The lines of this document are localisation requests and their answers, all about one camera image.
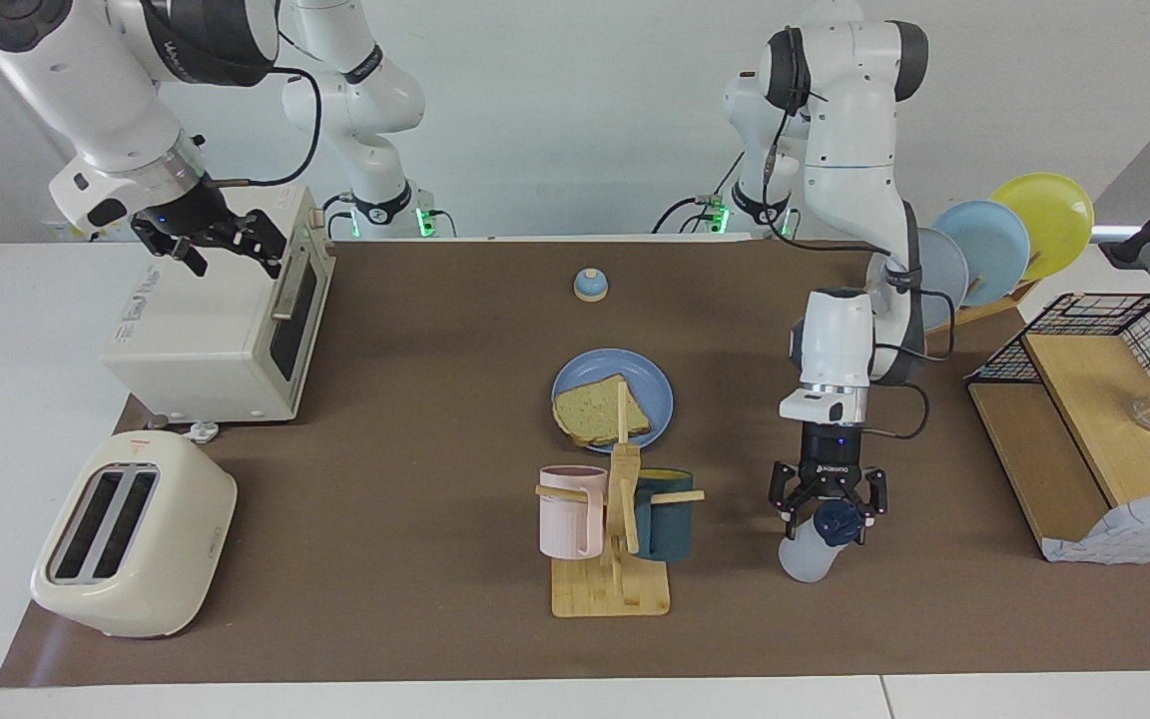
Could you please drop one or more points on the yellow round plate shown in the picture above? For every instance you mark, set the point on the yellow round plate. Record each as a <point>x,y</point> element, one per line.
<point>1054,220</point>

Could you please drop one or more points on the grey round plate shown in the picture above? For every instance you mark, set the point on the grey round plate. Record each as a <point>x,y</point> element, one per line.
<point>949,275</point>

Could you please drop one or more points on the white power plug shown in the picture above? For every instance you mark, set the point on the white power plug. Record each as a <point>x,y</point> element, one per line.
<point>202,432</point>

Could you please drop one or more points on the dark teal mug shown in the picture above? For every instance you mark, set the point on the dark teal mug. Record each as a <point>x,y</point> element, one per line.
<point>670,529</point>

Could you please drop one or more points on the small grey round knob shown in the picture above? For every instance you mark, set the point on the small grey round knob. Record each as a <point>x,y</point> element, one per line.
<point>159,421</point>

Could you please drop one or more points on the wooden mug rack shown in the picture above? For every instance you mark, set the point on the wooden mug rack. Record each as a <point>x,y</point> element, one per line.
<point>610,594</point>

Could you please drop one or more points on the seasoning bottle navy cap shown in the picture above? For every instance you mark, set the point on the seasoning bottle navy cap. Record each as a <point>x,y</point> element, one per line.
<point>805,564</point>

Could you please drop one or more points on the pink ribbed mug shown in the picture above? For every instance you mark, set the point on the pink ribbed mug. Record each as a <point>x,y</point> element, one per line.
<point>565,514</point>

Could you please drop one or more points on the toasted bread slice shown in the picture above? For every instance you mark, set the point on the toasted bread slice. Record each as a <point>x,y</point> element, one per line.
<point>590,409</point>

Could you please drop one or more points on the cream two-slot toaster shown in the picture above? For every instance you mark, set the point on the cream two-slot toaster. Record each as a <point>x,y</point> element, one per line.
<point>166,559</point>

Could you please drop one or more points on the wooden plate rack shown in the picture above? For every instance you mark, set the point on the wooden plate rack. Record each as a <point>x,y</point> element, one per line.
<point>984,310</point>

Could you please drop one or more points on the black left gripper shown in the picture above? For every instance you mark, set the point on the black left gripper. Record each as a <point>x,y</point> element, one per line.
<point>830,454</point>

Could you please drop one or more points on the light blue round plate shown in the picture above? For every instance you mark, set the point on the light blue round plate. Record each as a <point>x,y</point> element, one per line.
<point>994,250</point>

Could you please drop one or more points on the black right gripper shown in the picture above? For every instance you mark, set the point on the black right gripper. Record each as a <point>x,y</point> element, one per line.
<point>186,220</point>

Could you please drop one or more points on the white toaster oven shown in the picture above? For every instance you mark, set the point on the white toaster oven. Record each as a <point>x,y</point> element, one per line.
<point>206,340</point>

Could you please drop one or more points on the brown table mat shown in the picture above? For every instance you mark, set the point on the brown table mat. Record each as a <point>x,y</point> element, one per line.
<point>415,399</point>

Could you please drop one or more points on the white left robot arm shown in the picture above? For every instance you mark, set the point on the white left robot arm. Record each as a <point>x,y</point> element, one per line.
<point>850,120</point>

